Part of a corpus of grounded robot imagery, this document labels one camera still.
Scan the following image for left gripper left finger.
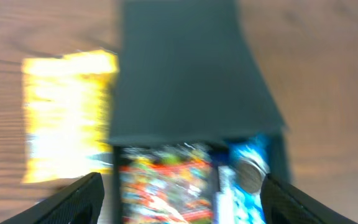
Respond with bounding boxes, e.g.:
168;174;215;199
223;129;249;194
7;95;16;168
1;172;104;224

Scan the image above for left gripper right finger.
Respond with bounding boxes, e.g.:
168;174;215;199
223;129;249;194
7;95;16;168
260;174;356;224

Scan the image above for blue Oreo pack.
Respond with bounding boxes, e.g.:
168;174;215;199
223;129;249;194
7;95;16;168
216;135;270;224

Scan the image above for Haribo candy bag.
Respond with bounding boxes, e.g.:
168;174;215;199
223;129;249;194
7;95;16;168
119;143;214;224

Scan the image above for black box container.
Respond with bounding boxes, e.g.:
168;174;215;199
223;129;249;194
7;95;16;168
107;0;291;224

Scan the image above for yellow snack bag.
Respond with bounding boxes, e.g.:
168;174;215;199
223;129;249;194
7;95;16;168
21;49;119;184

